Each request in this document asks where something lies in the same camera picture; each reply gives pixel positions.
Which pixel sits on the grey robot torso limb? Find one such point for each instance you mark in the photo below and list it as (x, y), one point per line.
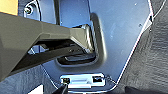
(33, 36)

